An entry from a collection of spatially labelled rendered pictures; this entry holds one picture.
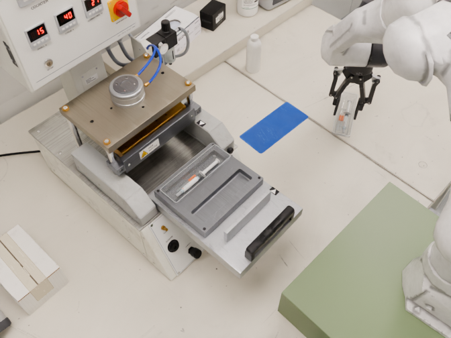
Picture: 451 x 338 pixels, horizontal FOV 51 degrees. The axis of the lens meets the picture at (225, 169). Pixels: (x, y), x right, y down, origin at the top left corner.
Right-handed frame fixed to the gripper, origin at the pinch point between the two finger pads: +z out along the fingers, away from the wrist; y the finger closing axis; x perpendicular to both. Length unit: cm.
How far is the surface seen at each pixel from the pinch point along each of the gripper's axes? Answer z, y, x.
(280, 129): 8.7, -18.5, -7.3
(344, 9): 70, -9, 152
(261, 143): 8.6, -23.1, -14.8
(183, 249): 3, -33, -59
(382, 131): 8.6, 13.1, 1.3
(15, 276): -1, -68, -79
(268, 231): -18, -12, -59
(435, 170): 8.3, 29.8, -9.9
